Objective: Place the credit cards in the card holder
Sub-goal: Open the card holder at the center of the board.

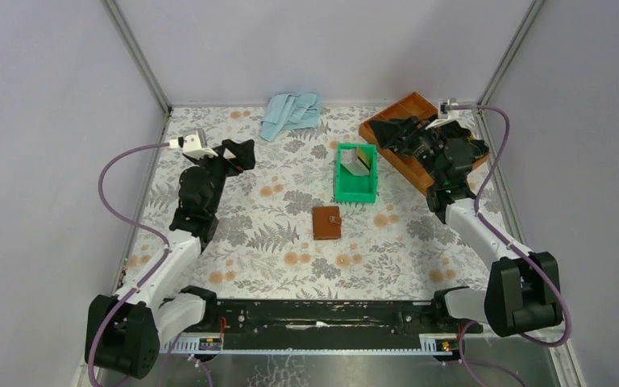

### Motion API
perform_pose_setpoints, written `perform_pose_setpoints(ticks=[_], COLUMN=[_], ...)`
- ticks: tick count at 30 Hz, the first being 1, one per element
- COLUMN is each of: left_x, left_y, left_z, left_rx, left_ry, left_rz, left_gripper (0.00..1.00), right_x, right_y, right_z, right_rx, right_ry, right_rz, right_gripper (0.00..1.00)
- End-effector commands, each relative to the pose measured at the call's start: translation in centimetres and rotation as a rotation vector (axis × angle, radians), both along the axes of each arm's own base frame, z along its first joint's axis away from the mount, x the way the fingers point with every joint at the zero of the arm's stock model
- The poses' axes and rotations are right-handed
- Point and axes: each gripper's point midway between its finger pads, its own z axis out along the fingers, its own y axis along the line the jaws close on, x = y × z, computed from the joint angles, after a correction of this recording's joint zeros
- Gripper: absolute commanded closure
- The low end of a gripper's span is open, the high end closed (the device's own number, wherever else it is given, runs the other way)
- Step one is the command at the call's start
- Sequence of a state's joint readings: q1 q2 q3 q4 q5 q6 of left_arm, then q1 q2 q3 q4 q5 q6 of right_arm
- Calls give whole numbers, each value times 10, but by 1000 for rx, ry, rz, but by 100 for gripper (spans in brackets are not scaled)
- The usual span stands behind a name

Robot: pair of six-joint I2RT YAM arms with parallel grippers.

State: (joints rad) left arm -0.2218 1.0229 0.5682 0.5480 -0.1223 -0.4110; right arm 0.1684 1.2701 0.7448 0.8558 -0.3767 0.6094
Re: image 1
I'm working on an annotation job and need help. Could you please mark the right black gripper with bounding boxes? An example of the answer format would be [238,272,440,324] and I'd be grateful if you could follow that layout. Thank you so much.
[368,114,444,185]

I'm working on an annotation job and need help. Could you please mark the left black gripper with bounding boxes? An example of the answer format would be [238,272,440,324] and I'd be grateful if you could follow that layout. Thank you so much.
[190,139,254,215]

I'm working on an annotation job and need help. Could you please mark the silver credit card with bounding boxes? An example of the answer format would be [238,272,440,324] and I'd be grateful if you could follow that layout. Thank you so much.
[340,148,370,177]

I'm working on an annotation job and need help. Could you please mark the brown leather card holder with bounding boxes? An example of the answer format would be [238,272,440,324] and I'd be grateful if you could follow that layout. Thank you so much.
[312,206,342,240]

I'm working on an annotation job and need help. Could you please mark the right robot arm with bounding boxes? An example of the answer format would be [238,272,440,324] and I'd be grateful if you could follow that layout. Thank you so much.
[368,116,564,337]

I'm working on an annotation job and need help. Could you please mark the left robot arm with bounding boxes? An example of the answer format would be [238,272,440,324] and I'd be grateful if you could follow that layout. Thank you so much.
[85,135,255,385]

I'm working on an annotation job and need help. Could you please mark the orange compartment tray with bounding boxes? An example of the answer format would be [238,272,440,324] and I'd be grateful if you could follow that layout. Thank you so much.
[359,93,489,194]

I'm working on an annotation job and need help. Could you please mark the light blue cloth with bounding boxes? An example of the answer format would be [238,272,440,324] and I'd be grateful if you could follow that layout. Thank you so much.
[260,93,322,142]

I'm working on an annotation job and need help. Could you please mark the green plastic basket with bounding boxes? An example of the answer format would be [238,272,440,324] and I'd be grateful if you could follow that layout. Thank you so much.
[334,143,378,203]

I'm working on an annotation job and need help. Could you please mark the floral table mat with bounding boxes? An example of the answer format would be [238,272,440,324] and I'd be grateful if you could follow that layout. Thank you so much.
[119,104,527,303]

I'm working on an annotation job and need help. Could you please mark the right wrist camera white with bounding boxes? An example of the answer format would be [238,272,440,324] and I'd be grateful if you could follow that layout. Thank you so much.
[426,98,460,130]

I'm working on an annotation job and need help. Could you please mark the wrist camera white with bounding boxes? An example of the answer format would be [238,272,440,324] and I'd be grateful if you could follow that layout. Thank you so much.
[426,98,460,130]
[181,130,218,160]

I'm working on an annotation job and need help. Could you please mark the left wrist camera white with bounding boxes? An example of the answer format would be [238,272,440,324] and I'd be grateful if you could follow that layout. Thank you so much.
[181,130,218,160]

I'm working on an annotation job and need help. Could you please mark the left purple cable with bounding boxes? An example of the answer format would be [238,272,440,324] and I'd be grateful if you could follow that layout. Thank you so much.
[85,139,187,387]

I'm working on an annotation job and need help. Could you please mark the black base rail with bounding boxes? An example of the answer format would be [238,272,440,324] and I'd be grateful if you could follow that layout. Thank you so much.
[174,299,466,356]

